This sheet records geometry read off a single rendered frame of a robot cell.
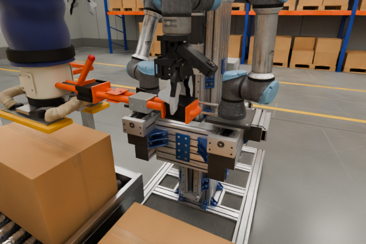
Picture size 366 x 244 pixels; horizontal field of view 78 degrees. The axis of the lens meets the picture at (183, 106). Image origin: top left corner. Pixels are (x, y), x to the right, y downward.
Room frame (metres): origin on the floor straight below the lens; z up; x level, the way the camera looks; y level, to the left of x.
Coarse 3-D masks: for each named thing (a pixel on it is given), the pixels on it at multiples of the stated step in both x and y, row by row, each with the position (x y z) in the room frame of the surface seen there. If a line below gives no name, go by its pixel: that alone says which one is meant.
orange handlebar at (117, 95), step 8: (72, 64) 1.19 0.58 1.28; (80, 64) 1.16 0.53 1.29; (80, 72) 1.06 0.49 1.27; (64, 88) 0.80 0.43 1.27; (72, 88) 0.78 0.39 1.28; (120, 88) 0.75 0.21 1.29; (104, 96) 0.71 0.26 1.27; (112, 96) 0.69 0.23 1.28; (120, 96) 0.68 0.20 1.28; (128, 96) 0.68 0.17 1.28; (152, 104) 0.62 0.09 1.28; (160, 104) 0.62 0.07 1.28; (192, 112) 0.57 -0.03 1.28
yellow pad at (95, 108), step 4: (96, 104) 0.90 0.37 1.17; (100, 104) 0.92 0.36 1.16; (104, 104) 0.92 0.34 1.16; (108, 104) 0.93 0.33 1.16; (88, 108) 0.87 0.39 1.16; (92, 108) 0.87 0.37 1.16; (96, 108) 0.87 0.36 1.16; (100, 108) 0.89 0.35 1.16; (104, 108) 0.91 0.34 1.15; (88, 112) 0.86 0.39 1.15; (92, 112) 0.85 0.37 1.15; (96, 112) 0.87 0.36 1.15
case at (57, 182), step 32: (0, 128) 1.11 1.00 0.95; (64, 128) 1.11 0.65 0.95; (0, 160) 0.81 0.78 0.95; (32, 160) 0.81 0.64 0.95; (64, 160) 0.81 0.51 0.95; (96, 160) 0.95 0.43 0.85; (0, 192) 0.86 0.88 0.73; (32, 192) 0.70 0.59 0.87; (64, 192) 0.78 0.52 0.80; (96, 192) 0.92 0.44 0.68; (32, 224) 0.75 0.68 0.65; (64, 224) 0.75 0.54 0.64
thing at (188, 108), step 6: (180, 96) 0.64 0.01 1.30; (162, 102) 0.59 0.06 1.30; (180, 102) 0.59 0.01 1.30; (186, 102) 0.59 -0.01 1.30; (192, 102) 0.59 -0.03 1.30; (162, 108) 0.59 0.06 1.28; (168, 108) 0.60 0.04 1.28; (180, 108) 0.58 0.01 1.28; (186, 108) 0.56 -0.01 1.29; (192, 108) 0.58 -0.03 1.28; (162, 114) 0.59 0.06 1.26; (168, 114) 0.60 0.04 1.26; (174, 114) 0.59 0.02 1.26; (180, 114) 0.58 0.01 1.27; (186, 114) 0.56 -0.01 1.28; (180, 120) 0.57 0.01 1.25; (186, 120) 0.56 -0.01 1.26
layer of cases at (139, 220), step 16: (144, 208) 0.94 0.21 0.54; (128, 224) 0.84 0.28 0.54; (144, 224) 0.84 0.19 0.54; (160, 224) 0.84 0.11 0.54; (176, 224) 0.84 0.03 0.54; (112, 240) 0.75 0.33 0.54; (128, 240) 0.75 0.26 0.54; (144, 240) 0.75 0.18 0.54; (160, 240) 0.75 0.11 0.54; (176, 240) 0.75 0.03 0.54; (192, 240) 0.75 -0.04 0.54; (208, 240) 0.75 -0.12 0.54; (224, 240) 0.75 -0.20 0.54
